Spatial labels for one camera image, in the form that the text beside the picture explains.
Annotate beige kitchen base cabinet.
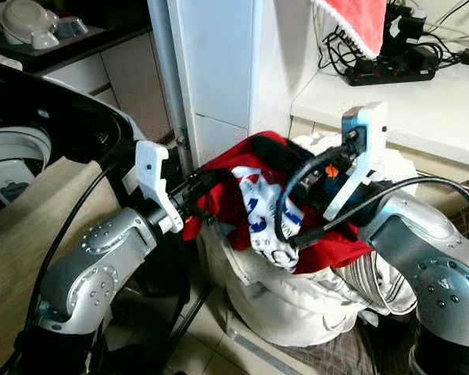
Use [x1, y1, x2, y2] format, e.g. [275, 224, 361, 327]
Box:
[0, 16, 174, 145]

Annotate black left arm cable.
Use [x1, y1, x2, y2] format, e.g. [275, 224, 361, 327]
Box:
[23, 160, 120, 345]

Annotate grey blue container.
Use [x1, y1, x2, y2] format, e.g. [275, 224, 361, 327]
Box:
[55, 16, 88, 40]

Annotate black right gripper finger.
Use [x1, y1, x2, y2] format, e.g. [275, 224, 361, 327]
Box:
[252, 135, 307, 178]

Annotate beige wood-grain board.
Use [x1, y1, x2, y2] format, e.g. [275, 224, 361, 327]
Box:
[0, 156, 120, 375]

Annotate red garment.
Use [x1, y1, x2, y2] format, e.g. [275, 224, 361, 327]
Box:
[182, 131, 374, 274]

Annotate black top-load washing machine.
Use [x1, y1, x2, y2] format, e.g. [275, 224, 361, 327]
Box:
[0, 56, 151, 221]

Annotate grey striped cloth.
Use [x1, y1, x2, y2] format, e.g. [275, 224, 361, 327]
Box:
[328, 250, 417, 315]

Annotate black power adapter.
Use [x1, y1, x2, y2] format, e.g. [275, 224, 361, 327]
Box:
[383, 2, 428, 57]

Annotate white garment with blue print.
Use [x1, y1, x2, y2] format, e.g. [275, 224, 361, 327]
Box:
[231, 165, 299, 271]

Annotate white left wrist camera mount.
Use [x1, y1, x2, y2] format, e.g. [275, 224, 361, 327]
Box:
[134, 140, 185, 234]

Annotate black power strip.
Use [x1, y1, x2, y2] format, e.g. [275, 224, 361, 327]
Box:
[344, 45, 439, 88]

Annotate grey right arm cable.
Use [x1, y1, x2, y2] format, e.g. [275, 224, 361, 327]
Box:
[293, 176, 469, 252]

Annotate cream cloth laundry bag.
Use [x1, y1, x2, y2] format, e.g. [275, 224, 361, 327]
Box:
[199, 131, 419, 348]

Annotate tall white cabinet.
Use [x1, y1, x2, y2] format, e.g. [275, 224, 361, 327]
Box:
[147, 0, 325, 174]

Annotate black looped right wrist cable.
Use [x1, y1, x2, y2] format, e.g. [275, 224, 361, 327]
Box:
[274, 143, 351, 249]

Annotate red towel with white trim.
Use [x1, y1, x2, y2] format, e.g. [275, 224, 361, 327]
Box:
[311, 0, 388, 60]

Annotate tangled black power cables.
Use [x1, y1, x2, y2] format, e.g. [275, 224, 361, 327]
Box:
[319, 0, 469, 79]

